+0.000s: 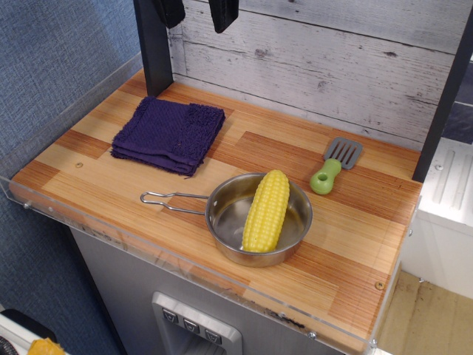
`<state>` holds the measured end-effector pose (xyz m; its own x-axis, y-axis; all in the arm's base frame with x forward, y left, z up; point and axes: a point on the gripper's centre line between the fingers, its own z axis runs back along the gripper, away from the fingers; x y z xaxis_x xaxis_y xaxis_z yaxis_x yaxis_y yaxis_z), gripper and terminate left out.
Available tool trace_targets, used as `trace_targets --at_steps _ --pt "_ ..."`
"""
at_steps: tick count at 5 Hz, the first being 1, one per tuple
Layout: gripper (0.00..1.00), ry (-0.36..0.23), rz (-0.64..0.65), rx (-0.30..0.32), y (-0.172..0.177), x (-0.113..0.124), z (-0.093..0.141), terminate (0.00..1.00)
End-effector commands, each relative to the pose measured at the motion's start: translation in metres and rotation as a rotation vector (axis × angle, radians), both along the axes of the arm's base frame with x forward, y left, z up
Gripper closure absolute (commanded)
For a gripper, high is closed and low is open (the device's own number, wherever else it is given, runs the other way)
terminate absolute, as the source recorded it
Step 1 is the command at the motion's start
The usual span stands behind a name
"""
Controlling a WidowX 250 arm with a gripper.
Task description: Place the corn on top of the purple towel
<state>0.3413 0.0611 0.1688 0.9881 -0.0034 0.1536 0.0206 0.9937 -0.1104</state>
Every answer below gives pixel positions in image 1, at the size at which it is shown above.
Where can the small steel pot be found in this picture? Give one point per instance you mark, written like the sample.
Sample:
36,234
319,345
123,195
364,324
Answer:
226,211

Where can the folded purple cloth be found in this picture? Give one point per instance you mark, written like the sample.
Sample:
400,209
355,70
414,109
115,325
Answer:
168,135

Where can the black post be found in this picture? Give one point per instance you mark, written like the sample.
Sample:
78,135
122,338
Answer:
447,99
154,48

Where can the yellow object bottom corner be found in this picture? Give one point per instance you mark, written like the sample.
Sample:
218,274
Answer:
45,347

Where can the white drainboard sink unit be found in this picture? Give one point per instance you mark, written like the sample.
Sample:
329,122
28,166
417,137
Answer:
438,248

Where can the clear acrylic guard rail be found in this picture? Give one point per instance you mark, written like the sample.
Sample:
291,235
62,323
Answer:
282,110

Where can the grey dispenser panel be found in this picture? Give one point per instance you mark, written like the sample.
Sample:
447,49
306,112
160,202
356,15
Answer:
187,330

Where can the grey spatula green handle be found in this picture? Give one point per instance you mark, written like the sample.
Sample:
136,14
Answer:
342,153

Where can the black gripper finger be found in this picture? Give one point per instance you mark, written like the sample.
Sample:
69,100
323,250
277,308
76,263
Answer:
223,13
170,12

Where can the yellow plastic corn cob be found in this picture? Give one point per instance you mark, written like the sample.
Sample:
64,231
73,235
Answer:
266,216

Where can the black left post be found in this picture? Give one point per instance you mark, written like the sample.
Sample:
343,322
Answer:
154,48

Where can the black right post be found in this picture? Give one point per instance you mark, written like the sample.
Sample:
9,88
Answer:
447,99

